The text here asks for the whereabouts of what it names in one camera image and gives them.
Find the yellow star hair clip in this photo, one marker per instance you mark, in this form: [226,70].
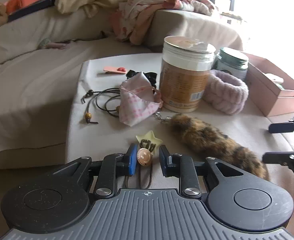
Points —
[149,141]

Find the pink hair clip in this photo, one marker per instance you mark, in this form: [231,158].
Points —
[115,70]

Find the beige sofa cover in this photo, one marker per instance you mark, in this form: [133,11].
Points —
[40,59]

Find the dark blue flat box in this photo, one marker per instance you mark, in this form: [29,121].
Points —
[34,7]

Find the lavender fluffy wristband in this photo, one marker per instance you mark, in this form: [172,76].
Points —
[225,92]

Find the pink checked fabric pouch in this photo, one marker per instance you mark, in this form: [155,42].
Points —
[138,101]

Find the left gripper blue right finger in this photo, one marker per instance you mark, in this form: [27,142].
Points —
[183,168]

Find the green lid glass jar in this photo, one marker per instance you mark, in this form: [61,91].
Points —
[232,62]

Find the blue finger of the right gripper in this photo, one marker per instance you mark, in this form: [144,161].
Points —
[282,127]
[281,158]

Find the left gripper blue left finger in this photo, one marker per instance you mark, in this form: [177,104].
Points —
[110,168]

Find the black claw hair clip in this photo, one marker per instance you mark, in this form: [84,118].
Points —
[150,76]

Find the clear jar orange label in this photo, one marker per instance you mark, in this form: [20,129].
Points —
[186,63]

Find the pink cardboard box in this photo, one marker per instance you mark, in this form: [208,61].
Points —
[270,88]

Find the brown furry tail keychain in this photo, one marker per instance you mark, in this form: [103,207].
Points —
[206,140]

